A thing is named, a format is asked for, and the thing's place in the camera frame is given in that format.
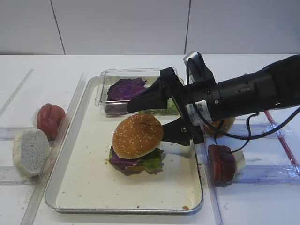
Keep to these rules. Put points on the clear acrylic channel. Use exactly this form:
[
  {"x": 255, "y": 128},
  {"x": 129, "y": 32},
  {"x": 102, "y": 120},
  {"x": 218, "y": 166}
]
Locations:
[
  {"x": 268, "y": 174},
  {"x": 256, "y": 129}
]

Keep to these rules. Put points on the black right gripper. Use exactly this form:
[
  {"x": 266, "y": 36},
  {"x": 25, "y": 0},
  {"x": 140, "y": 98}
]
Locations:
[{"x": 187, "y": 128}]

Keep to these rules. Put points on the stacked burger fillings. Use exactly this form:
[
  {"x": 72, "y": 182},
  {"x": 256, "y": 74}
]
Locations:
[{"x": 151, "y": 163}]

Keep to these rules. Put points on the clear acrylic channel upper right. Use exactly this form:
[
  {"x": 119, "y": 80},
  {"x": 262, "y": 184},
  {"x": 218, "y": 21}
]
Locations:
[{"x": 256, "y": 129}]

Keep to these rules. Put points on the white pusher block right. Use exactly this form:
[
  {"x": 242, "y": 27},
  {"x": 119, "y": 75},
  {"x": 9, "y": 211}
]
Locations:
[{"x": 240, "y": 163}]

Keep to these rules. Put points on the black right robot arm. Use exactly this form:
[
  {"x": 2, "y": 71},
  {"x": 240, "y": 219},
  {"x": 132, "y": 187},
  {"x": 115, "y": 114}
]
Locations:
[{"x": 202, "y": 100}]

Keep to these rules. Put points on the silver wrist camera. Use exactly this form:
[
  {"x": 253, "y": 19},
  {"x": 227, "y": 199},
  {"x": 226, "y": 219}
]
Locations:
[{"x": 197, "y": 69}]

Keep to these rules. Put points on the clear acrylic channel lower right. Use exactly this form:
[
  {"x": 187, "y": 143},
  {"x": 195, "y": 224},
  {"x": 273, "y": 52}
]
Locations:
[{"x": 268, "y": 174}]

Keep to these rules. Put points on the clear plastic lettuce box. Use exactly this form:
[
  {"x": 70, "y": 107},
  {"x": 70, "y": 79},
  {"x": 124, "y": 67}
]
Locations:
[{"x": 110, "y": 77}]

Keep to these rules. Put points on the metal tray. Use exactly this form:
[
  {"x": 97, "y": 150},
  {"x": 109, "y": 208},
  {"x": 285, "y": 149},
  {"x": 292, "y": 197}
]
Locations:
[{"x": 83, "y": 181}]

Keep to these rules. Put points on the clear inner left rail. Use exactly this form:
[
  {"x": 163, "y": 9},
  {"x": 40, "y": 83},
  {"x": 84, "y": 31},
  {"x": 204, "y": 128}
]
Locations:
[{"x": 42, "y": 181}]

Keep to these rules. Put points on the green lettuce in box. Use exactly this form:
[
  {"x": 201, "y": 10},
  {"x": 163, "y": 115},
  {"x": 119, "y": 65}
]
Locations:
[{"x": 170, "y": 110}]

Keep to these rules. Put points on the white bun bottom half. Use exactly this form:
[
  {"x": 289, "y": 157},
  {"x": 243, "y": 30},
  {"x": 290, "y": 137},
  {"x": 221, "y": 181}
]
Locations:
[{"x": 30, "y": 150}]

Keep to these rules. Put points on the purple cabbage leaves in box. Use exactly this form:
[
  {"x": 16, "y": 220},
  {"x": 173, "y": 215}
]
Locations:
[{"x": 119, "y": 94}]

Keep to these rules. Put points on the sesame bun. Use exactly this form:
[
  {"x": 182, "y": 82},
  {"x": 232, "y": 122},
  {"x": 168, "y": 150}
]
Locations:
[
  {"x": 136, "y": 136},
  {"x": 226, "y": 126}
]

